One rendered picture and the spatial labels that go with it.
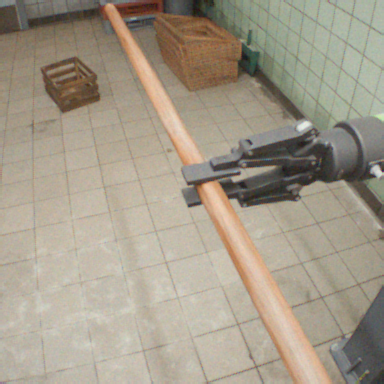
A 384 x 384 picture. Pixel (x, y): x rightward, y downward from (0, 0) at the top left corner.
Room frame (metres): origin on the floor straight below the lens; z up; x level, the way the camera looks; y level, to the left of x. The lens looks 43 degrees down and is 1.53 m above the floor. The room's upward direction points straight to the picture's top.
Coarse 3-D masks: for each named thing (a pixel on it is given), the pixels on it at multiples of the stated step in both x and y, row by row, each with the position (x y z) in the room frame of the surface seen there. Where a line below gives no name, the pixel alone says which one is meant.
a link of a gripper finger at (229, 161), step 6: (240, 144) 0.41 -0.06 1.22; (246, 144) 0.40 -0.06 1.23; (240, 150) 0.40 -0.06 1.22; (222, 156) 0.40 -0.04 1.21; (228, 156) 0.40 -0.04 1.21; (234, 156) 0.40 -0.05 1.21; (240, 156) 0.39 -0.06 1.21; (246, 156) 0.39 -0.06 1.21; (210, 162) 0.39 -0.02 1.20; (216, 162) 0.39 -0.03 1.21; (222, 162) 0.39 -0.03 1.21; (228, 162) 0.39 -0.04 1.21; (234, 162) 0.39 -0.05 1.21; (216, 168) 0.38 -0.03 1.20; (222, 168) 0.39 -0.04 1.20; (228, 168) 0.39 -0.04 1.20
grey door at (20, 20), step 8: (0, 0) 4.13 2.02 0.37; (8, 0) 4.15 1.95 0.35; (16, 0) 4.18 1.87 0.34; (0, 8) 4.12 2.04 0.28; (8, 8) 4.14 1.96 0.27; (16, 8) 4.17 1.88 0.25; (24, 8) 4.18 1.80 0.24; (0, 16) 4.11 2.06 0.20; (8, 16) 4.14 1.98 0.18; (16, 16) 4.16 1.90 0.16; (24, 16) 4.17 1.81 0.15; (0, 24) 4.11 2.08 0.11; (8, 24) 4.13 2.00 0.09; (16, 24) 4.16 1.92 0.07; (24, 24) 4.17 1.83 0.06; (0, 32) 4.10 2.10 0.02; (8, 32) 4.13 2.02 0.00
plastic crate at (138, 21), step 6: (162, 12) 4.05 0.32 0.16; (102, 18) 4.02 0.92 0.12; (126, 18) 3.93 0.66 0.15; (132, 18) 3.95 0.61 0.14; (138, 18) 3.97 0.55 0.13; (144, 18) 3.99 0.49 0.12; (150, 18) 4.27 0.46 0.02; (102, 24) 4.10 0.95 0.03; (108, 24) 3.87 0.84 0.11; (126, 24) 3.93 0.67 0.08; (132, 24) 3.95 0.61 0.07; (138, 24) 3.97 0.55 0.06; (144, 24) 4.10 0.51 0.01; (150, 24) 4.10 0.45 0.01; (108, 30) 3.87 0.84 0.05; (114, 30) 3.95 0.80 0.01; (132, 30) 3.95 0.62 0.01
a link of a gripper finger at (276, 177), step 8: (280, 168) 0.43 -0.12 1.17; (256, 176) 0.42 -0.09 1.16; (264, 176) 0.42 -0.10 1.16; (272, 176) 0.41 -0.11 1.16; (280, 176) 0.41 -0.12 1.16; (296, 176) 0.41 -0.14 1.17; (304, 176) 0.41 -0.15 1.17; (312, 176) 0.41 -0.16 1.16; (240, 184) 0.41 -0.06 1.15; (248, 184) 0.40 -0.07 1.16; (256, 184) 0.40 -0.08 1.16; (264, 184) 0.40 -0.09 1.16; (272, 184) 0.40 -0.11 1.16; (280, 184) 0.41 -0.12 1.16; (288, 184) 0.40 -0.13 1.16; (240, 192) 0.39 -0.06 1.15; (248, 192) 0.39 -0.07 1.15; (256, 192) 0.40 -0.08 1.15; (240, 200) 0.38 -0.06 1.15
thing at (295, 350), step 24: (120, 24) 0.95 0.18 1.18; (144, 72) 0.68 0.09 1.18; (168, 120) 0.52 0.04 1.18; (192, 144) 0.45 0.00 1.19; (216, 192) 0.35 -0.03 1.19; (216, 216) 0.32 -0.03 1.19; (240, 240) 0.28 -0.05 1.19; (240, 264) 0.25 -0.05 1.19; (264, 264) 0.25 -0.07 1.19; (264, 288) 0.22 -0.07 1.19; (264, 312) 0.19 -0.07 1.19; (288, 312) 0.19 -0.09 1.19; (288, 336) 0.16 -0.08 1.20; (288, 360) 0.14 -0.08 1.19; (312, 360) 0.14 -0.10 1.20
